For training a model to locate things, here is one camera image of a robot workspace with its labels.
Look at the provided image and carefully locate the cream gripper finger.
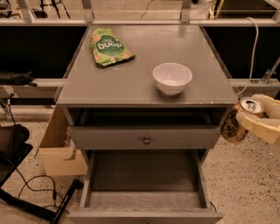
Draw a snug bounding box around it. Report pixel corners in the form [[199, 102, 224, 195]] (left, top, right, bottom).
[[252, 94, 280, 118], [236, 112, 280, 144]]

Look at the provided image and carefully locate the orange soda can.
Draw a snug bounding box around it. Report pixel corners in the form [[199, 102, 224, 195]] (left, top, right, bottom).
[[220, 97, 264, 144]]

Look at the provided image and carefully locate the grey upper drawer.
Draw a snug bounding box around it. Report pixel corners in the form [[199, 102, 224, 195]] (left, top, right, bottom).
[[68, 126, 220, 150]]

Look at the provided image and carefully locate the grey drawer cabinet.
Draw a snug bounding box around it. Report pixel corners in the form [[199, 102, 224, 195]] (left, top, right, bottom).
[[56, 24, 241, 160]]

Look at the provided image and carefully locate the grey open lower drawer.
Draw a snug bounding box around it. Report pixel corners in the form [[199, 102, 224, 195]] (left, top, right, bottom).
[[70, 150, 223, 224]]

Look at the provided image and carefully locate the white bowl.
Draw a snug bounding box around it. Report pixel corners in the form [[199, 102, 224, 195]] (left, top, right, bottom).
[[152, 63, 193, 95]]

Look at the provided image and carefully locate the green snack bag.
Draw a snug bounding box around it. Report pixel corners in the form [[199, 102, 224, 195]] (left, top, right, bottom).
[[90, 28, 135, 67]]

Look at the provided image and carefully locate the cardboard box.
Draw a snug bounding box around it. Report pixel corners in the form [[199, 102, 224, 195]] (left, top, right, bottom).
[[38, 107, 88, 176]]

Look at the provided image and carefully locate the black stand base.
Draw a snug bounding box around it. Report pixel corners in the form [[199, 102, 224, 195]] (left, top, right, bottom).
[[0, 124, 83, 224]]

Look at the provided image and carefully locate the white hanging cable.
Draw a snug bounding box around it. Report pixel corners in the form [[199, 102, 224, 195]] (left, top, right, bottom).
[[235, 16, 261, 97]]

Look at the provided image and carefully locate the metal frame rail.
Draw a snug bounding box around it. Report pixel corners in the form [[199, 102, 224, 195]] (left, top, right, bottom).
[[0, 0, 280, 26]]

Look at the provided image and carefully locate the black floor cable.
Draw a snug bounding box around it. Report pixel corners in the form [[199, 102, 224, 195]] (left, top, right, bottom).
[[11, 165, 71, 214]]

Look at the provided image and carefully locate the black cloth on rail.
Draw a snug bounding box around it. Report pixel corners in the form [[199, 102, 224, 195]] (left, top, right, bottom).
[[0, 72, 37, 87]]

